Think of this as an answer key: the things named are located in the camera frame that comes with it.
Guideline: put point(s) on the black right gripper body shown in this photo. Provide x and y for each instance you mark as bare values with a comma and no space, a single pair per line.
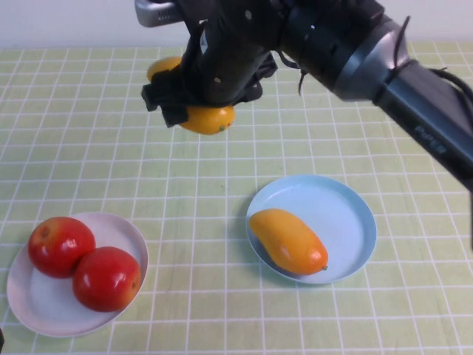
225,66

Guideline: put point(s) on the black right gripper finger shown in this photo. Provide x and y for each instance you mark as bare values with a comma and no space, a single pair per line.
166,92
260,88

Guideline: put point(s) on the yellow mango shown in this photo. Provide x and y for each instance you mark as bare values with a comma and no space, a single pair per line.
210,120

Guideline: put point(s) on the orange mango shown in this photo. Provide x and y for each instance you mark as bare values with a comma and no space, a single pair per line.
288,240

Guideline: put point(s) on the red apple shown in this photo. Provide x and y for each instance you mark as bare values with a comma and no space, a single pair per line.
107,281
61,247

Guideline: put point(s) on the black zip tie loop right arm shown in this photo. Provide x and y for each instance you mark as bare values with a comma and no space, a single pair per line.
404,37

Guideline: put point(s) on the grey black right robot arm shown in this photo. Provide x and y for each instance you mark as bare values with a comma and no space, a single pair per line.
369,55

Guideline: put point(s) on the light blue round plate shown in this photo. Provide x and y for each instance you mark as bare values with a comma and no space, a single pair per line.
343,222

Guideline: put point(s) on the white round plate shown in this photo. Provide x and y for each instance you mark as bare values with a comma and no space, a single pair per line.
40,303

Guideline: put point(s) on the black zip tie right wrist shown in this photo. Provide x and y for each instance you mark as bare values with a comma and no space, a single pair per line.
301,81

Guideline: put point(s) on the green checked tablecloth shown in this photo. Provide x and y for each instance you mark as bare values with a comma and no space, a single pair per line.
111,166

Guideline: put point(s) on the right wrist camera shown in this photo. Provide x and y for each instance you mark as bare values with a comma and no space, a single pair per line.
155,15

